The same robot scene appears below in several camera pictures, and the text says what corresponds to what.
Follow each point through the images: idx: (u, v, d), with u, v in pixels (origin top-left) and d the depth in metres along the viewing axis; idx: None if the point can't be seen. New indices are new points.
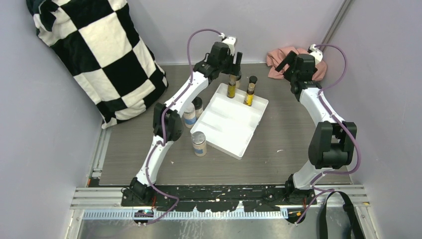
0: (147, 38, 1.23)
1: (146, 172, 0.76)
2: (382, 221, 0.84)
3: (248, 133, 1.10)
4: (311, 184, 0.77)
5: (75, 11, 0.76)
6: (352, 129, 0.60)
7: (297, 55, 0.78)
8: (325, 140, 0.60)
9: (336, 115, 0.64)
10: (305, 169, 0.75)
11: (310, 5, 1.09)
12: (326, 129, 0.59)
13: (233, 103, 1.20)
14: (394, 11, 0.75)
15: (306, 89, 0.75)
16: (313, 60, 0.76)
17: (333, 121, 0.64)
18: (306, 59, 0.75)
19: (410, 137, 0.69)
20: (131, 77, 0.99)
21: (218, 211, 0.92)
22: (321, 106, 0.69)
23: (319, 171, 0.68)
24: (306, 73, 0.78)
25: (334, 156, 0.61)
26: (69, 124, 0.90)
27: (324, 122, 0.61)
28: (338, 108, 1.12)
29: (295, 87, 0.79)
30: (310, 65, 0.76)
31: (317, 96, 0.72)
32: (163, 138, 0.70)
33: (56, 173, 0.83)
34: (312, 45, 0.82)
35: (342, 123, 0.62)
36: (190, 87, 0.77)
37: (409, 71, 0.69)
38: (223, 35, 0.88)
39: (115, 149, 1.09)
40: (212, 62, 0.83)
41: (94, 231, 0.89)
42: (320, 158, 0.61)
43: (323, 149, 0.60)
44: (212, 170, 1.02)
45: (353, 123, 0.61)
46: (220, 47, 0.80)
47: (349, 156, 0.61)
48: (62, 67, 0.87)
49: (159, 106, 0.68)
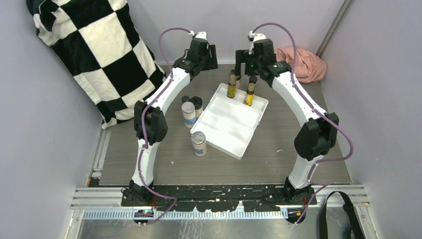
0: (147, 38, 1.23)
1: (140, 175, 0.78)
2: (382, 221, 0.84)
3: (248, 133, 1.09)
4: (308, 179, 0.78)
5: (75, 12, 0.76)
6: (335, 119, 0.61)
7: (256, 43, 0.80)
8: (313, 137, 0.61)
9: (318, 109, 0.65)
10: (297, 166, 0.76)
11: (310, 6, 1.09)
12: (313, 128, 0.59)
13: (233, 103, 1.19)
14: (394, 11, 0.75)
15: (277, 77, 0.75)
16: (272, 43, 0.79)
17: (317, 116, 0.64)
18: (264, 42, 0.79)
19: (410, 137, 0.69)
20: (130, 77, 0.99)
21: (218, 211, 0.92)
22: (301, 98, 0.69)
23: (312, 163, 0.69)
24: (269, 57, 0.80)
25: (322, 146, 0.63)
26: (69, 124, 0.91)
27: (309, 120, 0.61)
28: (338, 108, 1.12)
29: (266, 72, 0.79)
30: (271, 47, 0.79)
31: (292, 85, 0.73)
32: (145, 139, 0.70)
33: (56, 173, 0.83)
34: (251, 32, 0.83)
35: (325, 116, 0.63)
36: (172, 82, 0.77)
37: (409, 71, 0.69)
38: (192, 32, 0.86)
39: (115, 149, 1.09)
40: (192, 58, 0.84)
41: (95, 231, 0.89)
42: (309, 151, 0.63)
43: (311, 144, 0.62)
44: (212, 170, 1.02)
45: (334, 113, 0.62)
46: (199, 41, 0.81)
47: (333, 143, 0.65)
48: (62, 67, 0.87)
49: (140, 104, 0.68)
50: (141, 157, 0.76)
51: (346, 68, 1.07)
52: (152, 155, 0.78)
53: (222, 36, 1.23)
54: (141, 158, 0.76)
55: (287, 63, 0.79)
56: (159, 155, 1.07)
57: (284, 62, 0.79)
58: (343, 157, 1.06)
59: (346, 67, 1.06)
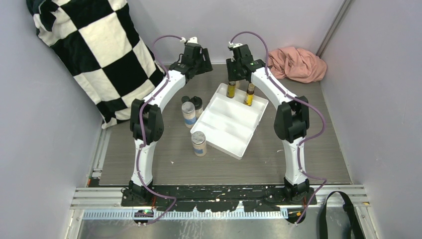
0: (147, 38, 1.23)
1: (140, 175, 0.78)
2: (382, 222, 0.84)
3: (248, 133, 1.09)
4: (301, 170, 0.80)
5: (75, 12, 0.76)
6: (305, 100, 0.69)
7: (232, 48, 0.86)
8: (287, 117, 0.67)
9: (289, 93, 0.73)
10: (286, 155, 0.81)
11: (310, 5, 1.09)
12: (286, 110, 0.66)
13: (233, 102, 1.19)
14: (395, 10, 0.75)
15: (254, 72, 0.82)
16: (248, 47, 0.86)
17: (289, 99, 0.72)
18: (241, 46, 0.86)
19: (410, 136, 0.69)
20: (130, 77, 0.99)
21: (218, 211, 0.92)
22: (274, 86, 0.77)
23: (294, 146, 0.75)
24: (248, 58, 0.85)
25: (297, 127, 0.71)
26: (69, 124, 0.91)
27: (282, 103, 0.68)
28: (339, 108, 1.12)
29: (244, 70, 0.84)
30: (247, 50, 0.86)
31: (266, 76, 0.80)
32: (143, 139, 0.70)
33: (56, 173, 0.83)
34: (229, 42, 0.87)
35: (296, 98, 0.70)
36: (169, 83, 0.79)
37: (410, 71, 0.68)
38: (184, 38, 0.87)
39: (115, 149, 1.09)
40: (186, 61, 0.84)
41: (95, 231, 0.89)
42: (287, 132, 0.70)
43: (287, 124, 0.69)
44: (212, 170, 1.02)
45: (302, 96, 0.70)
46: (193, 46, 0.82)
47: (307, 123, 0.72)
48: (62, 67, 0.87)
49: (137, 103, 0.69)
50: (139, 156, 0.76)
51: (346, 67, 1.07)
52: (150, 155, 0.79)
53: (222, 36, 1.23)
54: (139, 158, 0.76)
55: (263, 62, 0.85)
56: (159, 155, 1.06)
57: (260, 60, 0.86)
58: (343, 157, 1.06)
59: (346, 66, 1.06)
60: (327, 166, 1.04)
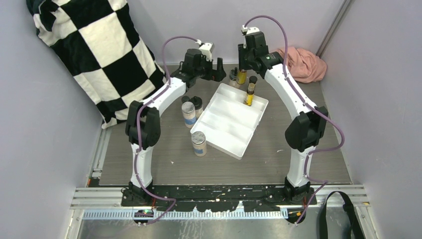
0: (148, 39, 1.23)
1: (138, 178, 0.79)
2: (382, 222, 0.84)
3: (248, 133, 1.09)
4: (306, 175, 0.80)
5: (75, 12, 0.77)
6: (325, 112, 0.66)
7: (248, 36, 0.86)
8: (304, 129, 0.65)
9: (309, 103, 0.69)
10: (292, 160, 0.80)
11: (310, 5, 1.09)
12: (305, 121, 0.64)
13: (233, 102, 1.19)
14: (394, 11, 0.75)
15: (270, 70, 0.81)
16: (263, 36, 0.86)
17: (308, 109, 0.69)
18: (256, 34, 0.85)
19: (410, 136, 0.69)
20: (131, 77, 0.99)
21: (218, 211, 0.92)
22: (293, 92, 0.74)
23: (305, 155, 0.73)
24: (262, 49, 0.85)
25: (312, 137, 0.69)
26: (69, 124, 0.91)
27: (300, 114, 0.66)
28: (339, 108, 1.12)
29: (259, 64, 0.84)
30: (263, 40, 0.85)
31: (284, 78, 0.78)
32: (139, 143, 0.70)
33: (56, 173, 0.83)
34: (243, 27, 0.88)
35: (316, 109, 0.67)
36: (168, 88, 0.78)
37: (409, 71, 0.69)
38: (199, 41, 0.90)
39: (115, 149, 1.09)
40: (186, 69, 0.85)
41: (94, 231, 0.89)
42: (300, 142, 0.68)
43: (302, 135, 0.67)
44: (212, 170, 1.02)
45: (323, 106, 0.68)
46: (193, 54, 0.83)
47: (321, 133, 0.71)
48: (62, 67, 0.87)
49: (136, 105, 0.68)
50: (136, 161, 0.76)
51: (346, 67, 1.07)
52: (148, 158, 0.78)
53: (222, 36, 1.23)
54: (137, 160, 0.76)
55: (280, 57, 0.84)
56: (159, 156, 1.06)
57: (276, 54, 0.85)
58: (343, 157, 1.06)
59: (346, 66, 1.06)
60: (328, 166, 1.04)
